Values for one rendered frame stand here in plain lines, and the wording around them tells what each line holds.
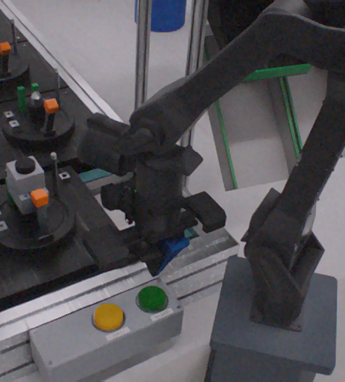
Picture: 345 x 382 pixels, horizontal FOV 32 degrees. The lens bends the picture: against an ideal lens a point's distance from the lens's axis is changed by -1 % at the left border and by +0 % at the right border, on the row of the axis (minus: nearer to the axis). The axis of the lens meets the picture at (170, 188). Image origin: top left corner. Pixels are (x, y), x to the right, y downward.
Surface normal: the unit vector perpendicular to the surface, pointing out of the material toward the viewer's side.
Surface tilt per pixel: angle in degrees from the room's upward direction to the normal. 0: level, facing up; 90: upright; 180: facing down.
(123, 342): 90
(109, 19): 0
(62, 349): 0
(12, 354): 90
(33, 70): 0
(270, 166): 45
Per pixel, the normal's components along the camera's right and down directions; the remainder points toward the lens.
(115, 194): 0.41, -0.22
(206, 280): 0.51, 0.57
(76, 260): 0.07, -0.77
